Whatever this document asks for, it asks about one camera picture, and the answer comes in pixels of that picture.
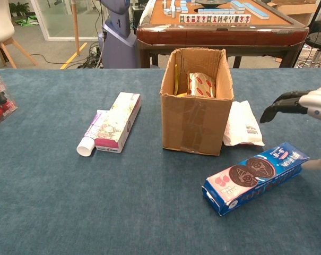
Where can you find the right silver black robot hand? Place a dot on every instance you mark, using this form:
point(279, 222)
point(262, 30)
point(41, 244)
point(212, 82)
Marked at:
point(312, 102)

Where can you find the blue cookie packet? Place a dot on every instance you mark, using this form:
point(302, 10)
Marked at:
point(251, 178)

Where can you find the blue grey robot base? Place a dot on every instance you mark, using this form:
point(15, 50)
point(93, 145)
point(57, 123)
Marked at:
point(117, 34)

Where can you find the white crinkled snack bag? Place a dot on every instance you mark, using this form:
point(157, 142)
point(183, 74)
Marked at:
point(242, 125)

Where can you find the white red printed snack packet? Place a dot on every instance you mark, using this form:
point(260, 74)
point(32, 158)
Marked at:
point(201, 85)

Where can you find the cardboard box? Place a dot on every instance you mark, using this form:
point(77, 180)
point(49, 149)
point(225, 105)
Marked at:
point(194, 122)

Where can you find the yellow snack bag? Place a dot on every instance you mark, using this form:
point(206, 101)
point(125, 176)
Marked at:
point(177, 79)

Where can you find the white plastic basket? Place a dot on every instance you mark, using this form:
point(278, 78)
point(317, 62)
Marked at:
point(308, 57)

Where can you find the black stool with chrome base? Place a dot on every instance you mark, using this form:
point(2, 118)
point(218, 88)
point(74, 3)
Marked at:
point(318, 40)

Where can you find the long row of blue mahjong tiles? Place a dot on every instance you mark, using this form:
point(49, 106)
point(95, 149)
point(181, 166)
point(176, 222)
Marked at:
point(257, 10)

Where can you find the brown mahjong table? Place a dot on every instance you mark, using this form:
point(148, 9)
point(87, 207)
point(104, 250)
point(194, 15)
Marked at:
point(221, 34)

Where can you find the row of face-up mahjong tiles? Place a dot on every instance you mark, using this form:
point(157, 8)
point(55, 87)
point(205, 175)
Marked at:
point(214, 18)

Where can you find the short row of blue mahjong tiles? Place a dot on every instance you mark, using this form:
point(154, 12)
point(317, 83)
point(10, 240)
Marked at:
point(216, 11)

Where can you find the cluster of blue mahjong tiles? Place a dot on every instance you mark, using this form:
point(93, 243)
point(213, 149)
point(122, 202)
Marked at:
point(173, 8)

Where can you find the floral white toothpaste carton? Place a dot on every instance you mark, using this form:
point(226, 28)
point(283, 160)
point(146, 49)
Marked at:
point(119, 122)

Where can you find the purple white toothpaste tube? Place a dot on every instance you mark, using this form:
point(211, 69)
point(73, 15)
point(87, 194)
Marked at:
point(88, 139)

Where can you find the light wooden pole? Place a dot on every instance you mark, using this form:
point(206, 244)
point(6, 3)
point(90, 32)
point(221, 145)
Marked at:
point(76, 26)

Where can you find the green potted plants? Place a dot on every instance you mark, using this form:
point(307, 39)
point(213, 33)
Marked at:
point(19, 8)

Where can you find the white chair with wooden legs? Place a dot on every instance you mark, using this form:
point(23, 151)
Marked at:
point(1, 26)

